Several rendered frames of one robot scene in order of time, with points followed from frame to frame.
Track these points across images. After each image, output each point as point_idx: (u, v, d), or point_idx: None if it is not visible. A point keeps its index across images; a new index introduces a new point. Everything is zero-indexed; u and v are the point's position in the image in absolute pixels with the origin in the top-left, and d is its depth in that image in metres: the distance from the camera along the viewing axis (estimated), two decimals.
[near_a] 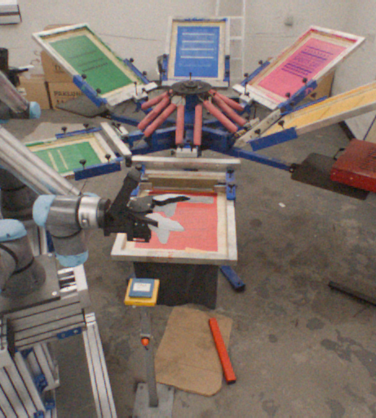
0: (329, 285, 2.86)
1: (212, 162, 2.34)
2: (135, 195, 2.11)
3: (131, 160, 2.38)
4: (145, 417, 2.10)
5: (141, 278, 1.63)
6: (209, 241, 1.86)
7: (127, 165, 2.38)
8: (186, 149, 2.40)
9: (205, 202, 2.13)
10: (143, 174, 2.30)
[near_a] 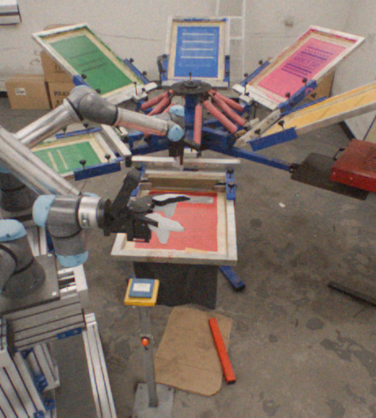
0: (329, 285, 2.86)
1: (212, 162, 2.34)
2: (135, 195, 2.11)
3: (131, 160, 2.38)
4: (145, 417, 2.10)
5: (141, 278, 1.63)
6: (209, 241, 1.86)
7: (127, 165, 2.38)
8: (186, 149, 2.40)
9: (205, 202, 2.13)
10: (143, 174, 2.30)
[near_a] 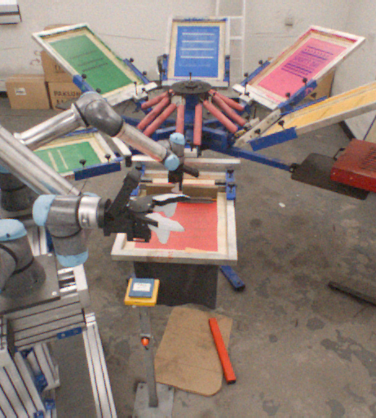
0: (329, 285, 2.86)
1: (212, 162, 2.34)
2: (135, 195, 2.11)
3: (131, 160, 2.38)
4: (145, 417, 2.10)
5: (141, 278, 1.63)
6: (209, 241, 1.86)
7: (127, 165, 2.38)
8: (186, 149, 2.40)
9: (205, 202, 2.13)
10: (143, 174, 2.30)
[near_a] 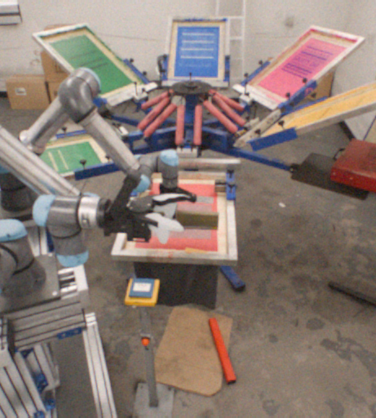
0: (329, 285, 2.86)
1: (212, 162, 2.34)
2: (135, 195, 2.11)
3: None
4: (145, 417, 2.10)
5: (141, 278, 1.63)
6: (209, 241, 1.86)
7: None
8: (186, 149, 2.40)
9: (205, 202, 2.13)
10: None
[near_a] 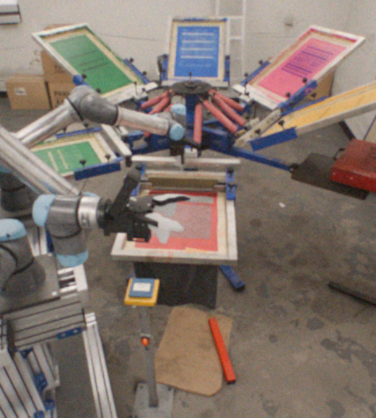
0: (329, 285, 2.86)
1: (212, 162, 2.34)
2: (135, 195, 2.11)
3: (131, 160, 2.38)
4: (145, 417, 2.10)
5: (141, 278, 1.63)
6: (209, 241, 1.86)
7: (127, 165, 2.38)
8: (186, 149, 2.40)
9: (205, 202, 2.13)
10: (143, 174, 2.30)
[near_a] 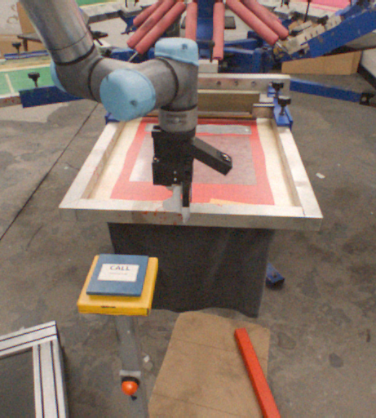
0: None
1: (245, 77, 1.44)
2: (117, 120, 1.22)
3: None
4: None
5: (119, 255, 0.74)
6: (254, 188, 0.97)
7: None
8: (201, 60, 1.50)
9: (239, 131, 1.24)
10: None
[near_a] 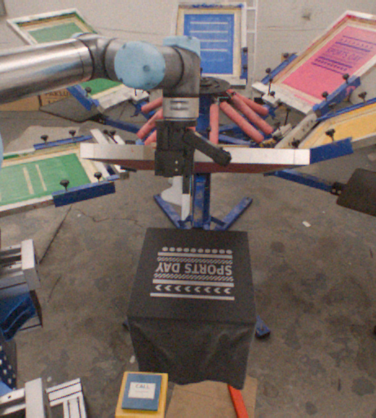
0: None
1: None
2: None
3: None
4: None
5: (141, 374, 1.08)
6: None
7: None
8: None
9: None
10: None
